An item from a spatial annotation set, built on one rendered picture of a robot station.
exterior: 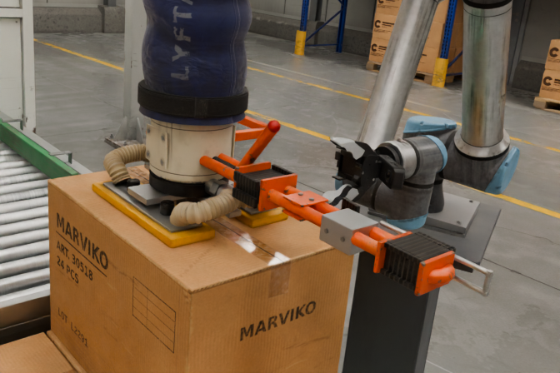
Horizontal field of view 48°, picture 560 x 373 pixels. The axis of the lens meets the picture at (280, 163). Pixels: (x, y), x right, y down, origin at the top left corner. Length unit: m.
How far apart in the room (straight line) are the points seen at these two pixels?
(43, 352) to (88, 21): 10.10
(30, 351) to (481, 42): 1.30
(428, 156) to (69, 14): 10.19
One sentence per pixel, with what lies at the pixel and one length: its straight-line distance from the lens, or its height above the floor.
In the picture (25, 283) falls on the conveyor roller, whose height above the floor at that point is 0.53.
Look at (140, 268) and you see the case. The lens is 1.20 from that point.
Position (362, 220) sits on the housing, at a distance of 1.02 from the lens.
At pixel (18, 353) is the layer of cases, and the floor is 0.54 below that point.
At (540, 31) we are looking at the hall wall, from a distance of 10.06.
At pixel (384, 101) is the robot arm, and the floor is 1.17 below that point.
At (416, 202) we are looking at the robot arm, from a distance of 1.48.
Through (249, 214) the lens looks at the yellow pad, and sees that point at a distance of 1.32.
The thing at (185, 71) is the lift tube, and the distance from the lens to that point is 1.21.
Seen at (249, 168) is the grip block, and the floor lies 1.10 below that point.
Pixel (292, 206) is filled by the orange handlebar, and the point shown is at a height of 1.08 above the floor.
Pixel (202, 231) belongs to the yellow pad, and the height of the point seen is 0.96.
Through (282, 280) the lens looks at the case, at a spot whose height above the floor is 0.91.
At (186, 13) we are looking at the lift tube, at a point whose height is 1.36.
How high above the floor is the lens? 1.47
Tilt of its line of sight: 18 degrees down
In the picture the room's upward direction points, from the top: 6 degrees clockwise
